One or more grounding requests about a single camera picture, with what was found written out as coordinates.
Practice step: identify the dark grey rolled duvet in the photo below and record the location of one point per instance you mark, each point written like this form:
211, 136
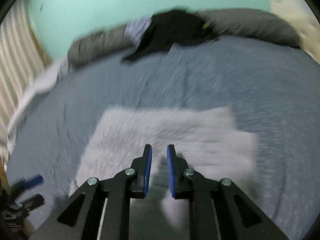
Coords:
250, 25

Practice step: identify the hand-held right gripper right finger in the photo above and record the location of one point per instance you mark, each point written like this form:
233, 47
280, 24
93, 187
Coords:
171, 172

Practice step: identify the bed with blue-grey sheet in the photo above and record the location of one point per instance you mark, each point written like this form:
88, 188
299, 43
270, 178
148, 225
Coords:
275, 105

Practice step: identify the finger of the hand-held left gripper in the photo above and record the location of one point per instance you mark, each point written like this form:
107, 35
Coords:
31, 201
32, 181

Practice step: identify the striped beige curtain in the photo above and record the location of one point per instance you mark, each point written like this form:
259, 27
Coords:
15, 60

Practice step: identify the wooden window frame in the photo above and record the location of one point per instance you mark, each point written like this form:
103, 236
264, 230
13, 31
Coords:
40, 47

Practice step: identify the black garment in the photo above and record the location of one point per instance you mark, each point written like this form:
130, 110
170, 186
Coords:
175, 30

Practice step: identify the lavender garment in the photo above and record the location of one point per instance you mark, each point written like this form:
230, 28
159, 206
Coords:
136, 30

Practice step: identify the light grey satin sheet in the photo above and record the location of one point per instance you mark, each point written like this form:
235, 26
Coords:
40, 87

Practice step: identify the grey knit sweater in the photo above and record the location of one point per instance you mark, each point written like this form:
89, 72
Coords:
162, 130

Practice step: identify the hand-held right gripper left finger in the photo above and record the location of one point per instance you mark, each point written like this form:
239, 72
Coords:
148, 172

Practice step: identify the cream tufted headboard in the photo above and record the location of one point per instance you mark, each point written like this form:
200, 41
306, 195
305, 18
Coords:
292, 5

